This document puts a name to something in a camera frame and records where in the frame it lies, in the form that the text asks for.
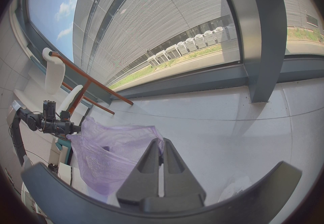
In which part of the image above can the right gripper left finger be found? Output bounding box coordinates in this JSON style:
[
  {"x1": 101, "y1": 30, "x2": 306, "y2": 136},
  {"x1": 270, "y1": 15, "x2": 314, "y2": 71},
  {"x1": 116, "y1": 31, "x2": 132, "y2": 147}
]
[{"x1": 116, "y1": 138, "x2": 160, "y2": 205}]

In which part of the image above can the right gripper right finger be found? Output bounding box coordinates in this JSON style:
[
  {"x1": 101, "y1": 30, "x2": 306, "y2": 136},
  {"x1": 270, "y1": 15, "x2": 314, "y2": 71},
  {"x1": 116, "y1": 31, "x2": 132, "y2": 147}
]
[{"x1": 140, "y1": 137, "x2": 206, "y2": 212}]

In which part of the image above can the purple plastic bag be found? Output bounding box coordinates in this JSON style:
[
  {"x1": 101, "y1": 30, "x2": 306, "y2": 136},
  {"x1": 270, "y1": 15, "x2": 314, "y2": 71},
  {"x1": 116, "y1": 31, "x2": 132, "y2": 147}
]
[{"x1": 66, "y1": 116, "x2": 165, "y2": 196}]

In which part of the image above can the wooden chair with white cushions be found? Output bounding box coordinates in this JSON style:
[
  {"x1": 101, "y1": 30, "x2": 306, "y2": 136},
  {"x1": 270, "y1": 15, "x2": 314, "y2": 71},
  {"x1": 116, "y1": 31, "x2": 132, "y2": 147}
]
[{"x1": 42, "y1": 48, "x2": 134, "y2": 124}]

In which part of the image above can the window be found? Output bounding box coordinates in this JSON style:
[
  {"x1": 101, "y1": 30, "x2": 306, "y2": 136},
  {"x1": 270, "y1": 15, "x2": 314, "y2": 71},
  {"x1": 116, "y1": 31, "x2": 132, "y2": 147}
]
[{"x1": 15, "y1": 0, "x2": 324, "y2": 104}]

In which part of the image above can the black cable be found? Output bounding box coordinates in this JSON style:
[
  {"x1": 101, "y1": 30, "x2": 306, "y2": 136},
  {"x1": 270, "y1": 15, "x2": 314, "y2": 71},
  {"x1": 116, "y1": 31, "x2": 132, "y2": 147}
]
[{"x1": 24, "y1": 150, "x2": 60, "y2": 176}]

